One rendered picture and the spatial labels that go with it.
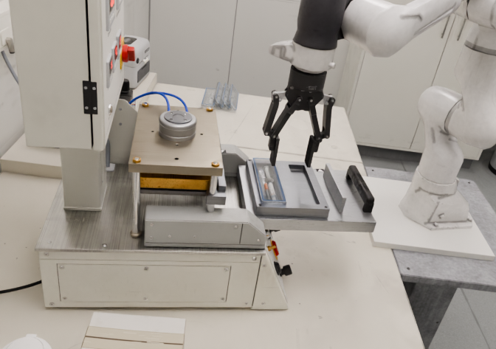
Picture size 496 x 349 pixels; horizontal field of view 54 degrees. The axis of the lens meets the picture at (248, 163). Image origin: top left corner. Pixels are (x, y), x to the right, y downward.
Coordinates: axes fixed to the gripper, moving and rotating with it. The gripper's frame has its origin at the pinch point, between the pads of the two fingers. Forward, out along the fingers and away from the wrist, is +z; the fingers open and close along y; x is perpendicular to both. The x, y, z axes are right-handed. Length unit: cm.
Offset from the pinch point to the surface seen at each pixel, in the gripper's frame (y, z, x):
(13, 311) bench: -58, 33, -15
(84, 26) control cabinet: -42, -29, -15
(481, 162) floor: 207, 106, 186
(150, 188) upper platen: -30.9, 4.6, -8.9
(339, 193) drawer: 11.4, 6.9, -5.5
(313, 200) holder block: 5.8, 9.6, -4.6
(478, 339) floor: 111, 107, 32
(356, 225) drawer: 14.8, 11.6, -11.1
